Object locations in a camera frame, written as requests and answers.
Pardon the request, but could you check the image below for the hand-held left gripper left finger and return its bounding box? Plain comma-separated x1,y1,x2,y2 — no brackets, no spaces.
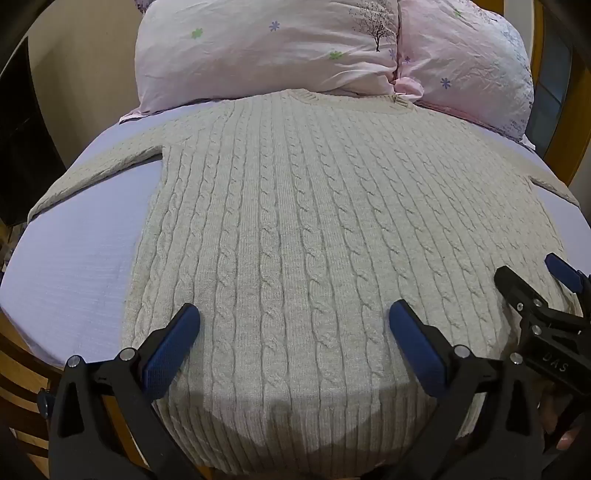
48,303,202,480

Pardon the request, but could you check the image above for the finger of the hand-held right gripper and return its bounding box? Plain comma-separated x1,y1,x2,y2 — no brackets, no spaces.
494,265,550,326
544,252,591,317

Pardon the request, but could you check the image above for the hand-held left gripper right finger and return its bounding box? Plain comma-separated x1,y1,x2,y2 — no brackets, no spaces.
388,299,546,480

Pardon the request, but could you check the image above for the cream cable knit sweater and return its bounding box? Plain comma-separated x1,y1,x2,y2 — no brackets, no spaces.
28,89,583,477

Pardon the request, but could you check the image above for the person's right hand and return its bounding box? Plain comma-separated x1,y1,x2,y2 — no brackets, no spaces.
537,381,586,459

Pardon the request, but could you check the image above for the pink floral pillow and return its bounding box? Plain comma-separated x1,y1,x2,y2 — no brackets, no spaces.
393,0,537,149
119,0,424,124

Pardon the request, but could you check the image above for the dark furniture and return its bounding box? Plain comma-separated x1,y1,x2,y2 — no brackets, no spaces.
0,33,66,228

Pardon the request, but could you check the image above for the wooden bed frame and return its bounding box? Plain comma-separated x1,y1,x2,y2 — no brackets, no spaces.
0,306,218,480

